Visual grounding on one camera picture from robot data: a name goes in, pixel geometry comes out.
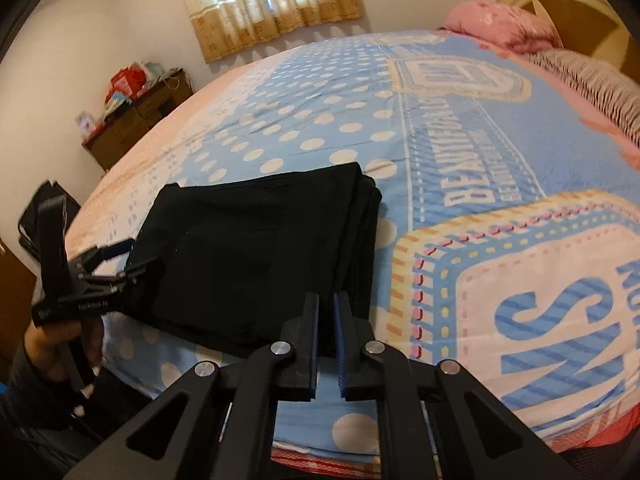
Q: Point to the pink floral pillow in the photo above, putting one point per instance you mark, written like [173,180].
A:
[500,22]

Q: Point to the blue and pink printed bedsheet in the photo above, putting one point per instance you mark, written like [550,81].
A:
[350,135]

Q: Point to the pile of red bags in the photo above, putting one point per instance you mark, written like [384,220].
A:
[127,82]

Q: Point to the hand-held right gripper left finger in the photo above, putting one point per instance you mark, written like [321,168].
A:
[315,350]

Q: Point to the cream and wood headboard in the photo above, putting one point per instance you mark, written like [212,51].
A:
[575,15]

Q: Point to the brown wooden door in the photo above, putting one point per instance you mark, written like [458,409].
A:
[12,285]

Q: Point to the black pants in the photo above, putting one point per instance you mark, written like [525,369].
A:
[250,260]

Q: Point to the person's left hand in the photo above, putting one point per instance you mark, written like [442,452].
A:
[42,340]

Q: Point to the black folding chair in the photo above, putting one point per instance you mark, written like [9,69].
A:
[27,225]

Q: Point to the beige patterned curtain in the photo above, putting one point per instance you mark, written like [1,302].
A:
[270,10]

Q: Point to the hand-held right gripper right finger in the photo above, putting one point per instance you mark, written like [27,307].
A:
[340,345]

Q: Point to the person's left forearm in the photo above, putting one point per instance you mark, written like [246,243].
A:
[35,395]

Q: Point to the brown wooden cabinet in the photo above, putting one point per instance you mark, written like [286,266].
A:
[125,135]

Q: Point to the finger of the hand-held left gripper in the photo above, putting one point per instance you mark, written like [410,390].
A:
[112,251]
[135,272]

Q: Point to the grey striped blanket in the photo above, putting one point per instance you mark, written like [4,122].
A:
[600,85]

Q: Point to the dark jacket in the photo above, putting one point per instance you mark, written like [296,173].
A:
[40,455]

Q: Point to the red striped mattress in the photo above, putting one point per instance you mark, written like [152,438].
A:
[610,440]

